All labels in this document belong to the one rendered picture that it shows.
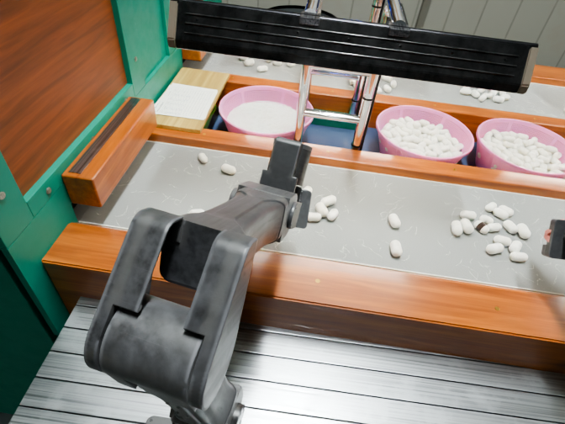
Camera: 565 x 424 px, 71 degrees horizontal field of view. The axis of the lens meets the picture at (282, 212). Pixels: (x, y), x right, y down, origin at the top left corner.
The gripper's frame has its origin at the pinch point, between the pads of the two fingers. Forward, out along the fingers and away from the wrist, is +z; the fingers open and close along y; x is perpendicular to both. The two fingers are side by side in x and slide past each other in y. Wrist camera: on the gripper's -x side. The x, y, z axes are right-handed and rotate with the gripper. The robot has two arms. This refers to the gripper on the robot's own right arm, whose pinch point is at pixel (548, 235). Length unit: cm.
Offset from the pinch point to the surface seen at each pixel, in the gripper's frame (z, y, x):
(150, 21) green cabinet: 26, 91, -37
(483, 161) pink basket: 36.0, -1.2, -15.4
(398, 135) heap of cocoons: 37.9, 22.3, -19.7
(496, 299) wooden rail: -6.2, 10.5, 12.3
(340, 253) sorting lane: 1.3, 37.9, 9.7
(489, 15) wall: 185, -54, -120
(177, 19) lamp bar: -7, 73, -28
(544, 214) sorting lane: 17.7, -9.2, -3.7
